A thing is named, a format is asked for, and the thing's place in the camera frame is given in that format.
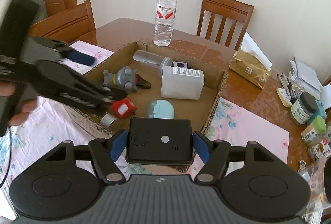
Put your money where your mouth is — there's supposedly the yellow capsule bottle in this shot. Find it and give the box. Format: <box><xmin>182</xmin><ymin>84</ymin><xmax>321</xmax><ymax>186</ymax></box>
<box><xmin>100</xmin><ymin>113</ymin><xmax>117</xmax><ymax>128</ymax></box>

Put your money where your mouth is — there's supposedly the red toy train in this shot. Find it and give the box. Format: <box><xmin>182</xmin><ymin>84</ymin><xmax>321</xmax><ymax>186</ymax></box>
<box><xmin>110</xmin><ymin>98</ymin><xmax>137</xmax><ymax>119</ymax></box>

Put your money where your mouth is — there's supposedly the black device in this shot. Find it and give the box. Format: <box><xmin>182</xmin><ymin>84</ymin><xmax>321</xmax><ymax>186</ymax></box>
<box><xmin>126</xmin><ymin>118</ymin><xmax>194</xmax><ymax>166</ymax></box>

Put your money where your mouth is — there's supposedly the grey toy figure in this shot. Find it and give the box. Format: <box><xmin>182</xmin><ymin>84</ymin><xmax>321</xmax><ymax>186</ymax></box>
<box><xmin>103</xmin><ymin>66</ymin><xmax>151</xmax><ymax>94</ymax></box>

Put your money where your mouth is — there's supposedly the light blue round case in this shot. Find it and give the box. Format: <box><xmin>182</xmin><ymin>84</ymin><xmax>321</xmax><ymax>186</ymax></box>
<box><xmin>146</xmin><ymin>99</ymin><xmax>174</xmax><ymax>119</ymax></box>

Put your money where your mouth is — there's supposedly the white plastic bottle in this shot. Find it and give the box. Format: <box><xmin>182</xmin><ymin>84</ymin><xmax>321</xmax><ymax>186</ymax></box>
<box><xmin>161</xmin><ymin>67</ymin><xmax>205</xmax><ymax>100</ymax></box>

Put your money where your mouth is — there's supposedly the person's left hand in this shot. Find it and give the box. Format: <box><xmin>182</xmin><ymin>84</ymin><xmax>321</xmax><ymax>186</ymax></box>
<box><xmin>1</xmin><ymin>81</ymin><xmax>37</xmax><ymax>126</ymax></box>

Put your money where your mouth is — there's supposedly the wooden chair at left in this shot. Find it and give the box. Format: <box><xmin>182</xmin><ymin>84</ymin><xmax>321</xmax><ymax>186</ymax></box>
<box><xmin>28</xmin><ymin>0</ymin><xmax>95</xmax><ymax>43</ymax></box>

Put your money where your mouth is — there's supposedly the wooden chair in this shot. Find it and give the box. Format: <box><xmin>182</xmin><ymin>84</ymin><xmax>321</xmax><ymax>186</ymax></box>
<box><xmin>28</xmin><ymin>0</ymin><xmax>95</xmax><ymax>43</ymax></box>
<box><xmin>196</xmin><ymin>0</ymin><xmax>254</xmax><ymax>50</ymax></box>

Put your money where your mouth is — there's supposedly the pink floral tablecloth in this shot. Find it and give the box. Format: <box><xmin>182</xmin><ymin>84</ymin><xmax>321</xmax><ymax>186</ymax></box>
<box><xmin>1</xmin><ymin>41</ymin><xmax>289</xmax><ymax>203</ymax></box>

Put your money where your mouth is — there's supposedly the open cardboard box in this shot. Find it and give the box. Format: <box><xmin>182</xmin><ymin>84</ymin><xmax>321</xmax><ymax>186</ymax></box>
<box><xmin>66</xmin><ymin>43</ymin><xmax>228</xmax><ymax>173</ymax></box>

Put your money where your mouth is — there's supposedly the black lid glass jar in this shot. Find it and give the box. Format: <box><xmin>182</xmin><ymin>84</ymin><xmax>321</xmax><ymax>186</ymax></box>
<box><xmin>290</xmin><ymin>91</ymin><xmax>318</xmax><ymax>125</ymax></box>

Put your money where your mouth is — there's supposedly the gold tissue pack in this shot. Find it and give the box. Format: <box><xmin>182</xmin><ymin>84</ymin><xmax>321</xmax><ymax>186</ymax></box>
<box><xmin>229</xmin><ymin>32</ymin><xmax>273</xmax><ymax>89</ymax></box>

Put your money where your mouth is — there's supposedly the green lid small jar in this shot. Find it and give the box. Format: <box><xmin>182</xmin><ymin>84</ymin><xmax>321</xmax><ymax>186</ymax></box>
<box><xmin>301</xmin><ymin>116</ymin><xmax>326</xmax><ymax>144</ymax></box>

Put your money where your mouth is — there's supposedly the large clear plastic jar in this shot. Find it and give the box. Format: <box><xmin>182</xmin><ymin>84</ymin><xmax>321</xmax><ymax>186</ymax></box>
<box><xmin>299</xmin><ymin>157</ymin><xmax>330</xmax><ymax>223</ymax></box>

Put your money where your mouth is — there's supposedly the clear water bottle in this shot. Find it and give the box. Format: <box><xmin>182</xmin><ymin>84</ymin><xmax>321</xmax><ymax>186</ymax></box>
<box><xmin>153</xmin><ymin>0</ymin><xmax>177</xmax><ymax>47</ymax></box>

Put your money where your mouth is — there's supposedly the stack of white papers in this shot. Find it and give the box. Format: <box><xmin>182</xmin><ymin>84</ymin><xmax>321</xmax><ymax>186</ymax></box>
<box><xmin>289</xmin><ymin>57</ymin><xmax>322</xmax><ymax>94</ymax></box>

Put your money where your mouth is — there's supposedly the wooden chair at far side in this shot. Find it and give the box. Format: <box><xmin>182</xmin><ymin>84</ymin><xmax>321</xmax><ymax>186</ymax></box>
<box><xmin>196</xmin><ymin>0</ymin><xmax>254</xmax><ymax>50</ymax></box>

